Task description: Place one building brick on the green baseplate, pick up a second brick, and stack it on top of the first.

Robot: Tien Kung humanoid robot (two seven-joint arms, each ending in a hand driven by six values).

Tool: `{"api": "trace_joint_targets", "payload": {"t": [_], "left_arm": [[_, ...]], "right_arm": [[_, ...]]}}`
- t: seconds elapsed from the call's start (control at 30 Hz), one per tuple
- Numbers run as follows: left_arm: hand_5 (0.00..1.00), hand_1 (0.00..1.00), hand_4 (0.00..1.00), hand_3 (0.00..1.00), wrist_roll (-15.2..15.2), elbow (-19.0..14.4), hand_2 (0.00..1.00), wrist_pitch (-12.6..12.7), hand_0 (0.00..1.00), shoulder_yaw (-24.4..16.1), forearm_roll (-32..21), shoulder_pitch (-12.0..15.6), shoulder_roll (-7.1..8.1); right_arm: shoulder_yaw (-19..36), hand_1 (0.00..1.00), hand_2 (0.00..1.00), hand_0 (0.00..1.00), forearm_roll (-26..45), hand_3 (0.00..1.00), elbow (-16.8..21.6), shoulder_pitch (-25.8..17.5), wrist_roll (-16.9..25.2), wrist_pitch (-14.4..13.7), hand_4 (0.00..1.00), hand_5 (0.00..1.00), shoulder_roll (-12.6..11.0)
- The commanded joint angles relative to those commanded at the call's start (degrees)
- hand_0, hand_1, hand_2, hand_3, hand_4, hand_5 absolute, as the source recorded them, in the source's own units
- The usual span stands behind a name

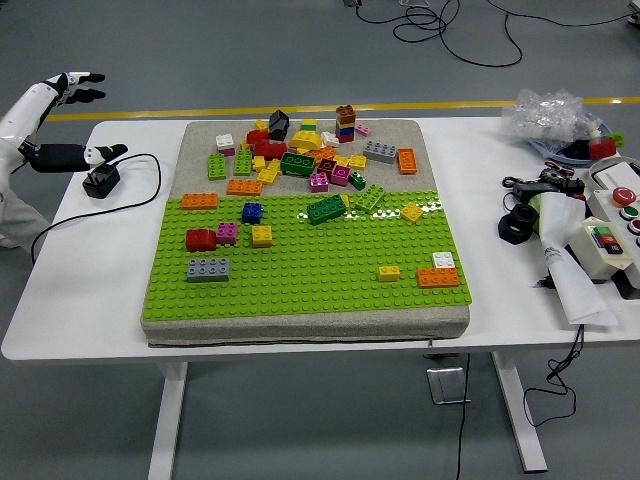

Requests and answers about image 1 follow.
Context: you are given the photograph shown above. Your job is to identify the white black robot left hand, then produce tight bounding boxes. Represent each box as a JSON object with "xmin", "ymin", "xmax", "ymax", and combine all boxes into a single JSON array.
[{"xmin": 0, "ymin": 71, "xmax": 129, "ymax": 194}]

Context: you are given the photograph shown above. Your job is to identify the red rounded brick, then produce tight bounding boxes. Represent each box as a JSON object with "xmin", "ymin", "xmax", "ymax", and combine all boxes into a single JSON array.
[{"xmin": 185, "ymin": 228, "xmax": 218, "ymax": 253}]

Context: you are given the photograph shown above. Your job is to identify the grey long brick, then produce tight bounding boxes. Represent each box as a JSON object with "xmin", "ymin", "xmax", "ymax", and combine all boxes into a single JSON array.
[
  {"xmin": 186, "ymin": 257, "xmax": 231, "ymax": 284},
  {"xmin": 362, "ymin": 140, "xmax": 400, "ymax": 165}
]

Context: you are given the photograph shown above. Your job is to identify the orange long brick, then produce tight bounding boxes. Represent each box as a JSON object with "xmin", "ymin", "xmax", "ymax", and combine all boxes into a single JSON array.
[
  {"xmin": 226, "ymin": 178, "xmax": 264, "ymax": 197},
  {"xmin": 180, "ymin": 192, "xmax": 220, "ymax": 211},
  {"xmin": 417, "ymin": 267, "xmax": 461, "ymax": 290},
  {"xmin": 396, "ymin": 147, "xmax": 419, "ymax": 176}
]

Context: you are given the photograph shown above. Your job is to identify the red long brick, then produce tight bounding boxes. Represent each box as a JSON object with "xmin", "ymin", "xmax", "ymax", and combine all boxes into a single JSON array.
[
  {"xmin": 252, "ymin": 141, "xmax": 289, "ymax": 161},
  {"xmin": 588, "ymin": 138, "xmax": 619, "ymax": 161}
]

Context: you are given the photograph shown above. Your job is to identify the yellow long brick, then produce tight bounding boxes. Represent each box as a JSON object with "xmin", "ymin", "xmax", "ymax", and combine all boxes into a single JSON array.
[{"xmin": 256, "ymin": 158, "xmax": 283, "ymax": 187}]

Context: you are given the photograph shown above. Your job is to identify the black brick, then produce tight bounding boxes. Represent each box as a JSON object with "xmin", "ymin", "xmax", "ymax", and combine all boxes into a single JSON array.
[{"xmin": 268, "ymin": 109, "xmax": 292, "ymax": 142}]

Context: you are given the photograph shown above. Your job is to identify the dark green long brick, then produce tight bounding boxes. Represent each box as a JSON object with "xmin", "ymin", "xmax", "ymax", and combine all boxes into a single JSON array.
[
  {"xmin": 306, "ymin": 194, "xmax": 348, "ymax": 226},
  {"xmin": 279, "ymin": 151, "xmax": 318, "ymax": 178}
]

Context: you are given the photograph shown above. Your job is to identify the yellow curved brick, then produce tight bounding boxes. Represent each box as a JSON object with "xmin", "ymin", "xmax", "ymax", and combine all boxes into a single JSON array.
[{"xmin": 288, "ymin": 129, "xmax": 324, "ymax": 151}]

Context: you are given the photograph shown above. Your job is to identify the green studded baseplate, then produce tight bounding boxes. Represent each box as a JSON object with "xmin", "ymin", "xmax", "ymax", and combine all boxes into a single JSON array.
[{"xmin": 141, "ymin": 189, "xmax": 474, "ymax": 323}]

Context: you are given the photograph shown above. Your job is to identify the yellow floor tape line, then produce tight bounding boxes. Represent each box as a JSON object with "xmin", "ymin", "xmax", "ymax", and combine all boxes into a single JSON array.
[{"xmin": 43, "ymin": 97, "xmax": 640, "ymax": 124}]

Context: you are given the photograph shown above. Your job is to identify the white table leg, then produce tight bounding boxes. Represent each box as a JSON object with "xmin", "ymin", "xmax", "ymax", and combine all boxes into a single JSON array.
[
  {"xmin": 147, "ymin": 360, "xmax": 190, "ymax": 480},
  {"xmin": 489, "ymin": 351, "xmax": 550, "ymax": 474}
]

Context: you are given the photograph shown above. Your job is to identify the grey-brown cushion mat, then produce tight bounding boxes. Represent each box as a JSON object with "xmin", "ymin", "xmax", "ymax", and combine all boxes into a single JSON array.
[{"xmin": 139, "ymin": 118, "xmax": 471, "ymax": 349}]

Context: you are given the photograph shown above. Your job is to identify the large black hex nut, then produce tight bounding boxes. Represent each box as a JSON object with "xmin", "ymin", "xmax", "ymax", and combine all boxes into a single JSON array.
[{"xmin": 497, "ymin": 202, "xmax": 540, "ymax": 245}]

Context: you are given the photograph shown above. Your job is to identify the metal floor plate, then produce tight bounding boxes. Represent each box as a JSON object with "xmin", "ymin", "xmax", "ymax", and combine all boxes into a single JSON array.
[{"xmin": 425, "ymin": 367, "xmax": 472, "ymax": 405}]

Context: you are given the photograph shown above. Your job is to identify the light green plastic part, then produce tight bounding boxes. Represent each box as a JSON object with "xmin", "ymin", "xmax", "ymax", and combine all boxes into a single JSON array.
[{"xmin": 527, "ymin": 193, "xmax": 546, "ymax": 236}]

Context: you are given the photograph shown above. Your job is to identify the clear plastic bag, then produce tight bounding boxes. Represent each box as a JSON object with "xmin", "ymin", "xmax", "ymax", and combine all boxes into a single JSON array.
[{"xmin": 501, "ymin": 87, "xmax": 604, "ymax": 151}]

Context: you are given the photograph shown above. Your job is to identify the light blue bowl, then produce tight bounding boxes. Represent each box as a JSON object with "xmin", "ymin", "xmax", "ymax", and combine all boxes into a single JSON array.
[{"xmin": 527, "ymin": 122, "xmax": 626, "ymax": 164}]

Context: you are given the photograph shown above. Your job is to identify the black servo motor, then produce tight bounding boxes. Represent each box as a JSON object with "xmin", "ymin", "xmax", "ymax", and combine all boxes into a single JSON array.
[{"xmin": 558, "ymin": 175, "xmax": 587, "ymax": 199}]

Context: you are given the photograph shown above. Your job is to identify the white paper bag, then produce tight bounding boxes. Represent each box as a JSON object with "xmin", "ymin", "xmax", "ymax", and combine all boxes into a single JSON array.
[{"xmin": 537, "ymin": 192, "xmax": 621, "ymax": 329}]

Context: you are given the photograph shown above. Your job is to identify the white control box with buttons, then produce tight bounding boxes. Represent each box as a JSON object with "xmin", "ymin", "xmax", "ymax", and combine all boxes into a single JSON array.
[{"xmin": 585, "ymin": 185, "xmax": 640, "ymax": 291}]

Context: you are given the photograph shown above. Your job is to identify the black plug with cord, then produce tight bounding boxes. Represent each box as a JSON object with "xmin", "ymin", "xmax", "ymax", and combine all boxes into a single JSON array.
[{"xmin": 30, "ymin": 152, "xmax": 163, "ymax": 265}]

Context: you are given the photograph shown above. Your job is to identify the black looped floor cable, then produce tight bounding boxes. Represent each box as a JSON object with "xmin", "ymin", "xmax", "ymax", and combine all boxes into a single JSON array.
[{"xmin": 355, "ymin": 0, "xmax": 525, "ymax": 69}]

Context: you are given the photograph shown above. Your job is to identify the black power adapter with cable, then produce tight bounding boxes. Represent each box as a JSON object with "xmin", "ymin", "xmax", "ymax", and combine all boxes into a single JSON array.
[{"xmin": 501, "ymin": 174, "xmax": 562, "ymax": 214}]

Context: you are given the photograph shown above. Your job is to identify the round black part with wires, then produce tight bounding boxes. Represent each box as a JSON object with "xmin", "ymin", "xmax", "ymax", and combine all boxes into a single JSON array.
[{"xmin": 539, "ymin": 159, "xmax": 584, "ymax": 185}]

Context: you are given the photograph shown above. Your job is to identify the black cable under table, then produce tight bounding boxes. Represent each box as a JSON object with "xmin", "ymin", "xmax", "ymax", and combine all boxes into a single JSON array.
[{"xmin": 455, "ymin": 352, "xmax": 472, "ymax": 480}]

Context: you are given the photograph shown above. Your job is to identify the black long floor cable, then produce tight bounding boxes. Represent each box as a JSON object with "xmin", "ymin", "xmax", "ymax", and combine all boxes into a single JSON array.
[{"xmin": 487, "ymin": 0, "xmax": 636, "ymax": 27}]

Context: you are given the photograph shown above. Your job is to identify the small white switch box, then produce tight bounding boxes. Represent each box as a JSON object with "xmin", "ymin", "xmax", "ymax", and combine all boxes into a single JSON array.
[{"xmin": 567, "ymin": 217, "xmax": 635, "ymax": 281}]

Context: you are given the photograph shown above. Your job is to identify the black hanging cable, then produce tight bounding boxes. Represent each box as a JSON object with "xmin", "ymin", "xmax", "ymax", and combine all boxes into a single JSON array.
[{"xmin": 523, "ymin": 323, "xmax": 585, "ymax": 428}]

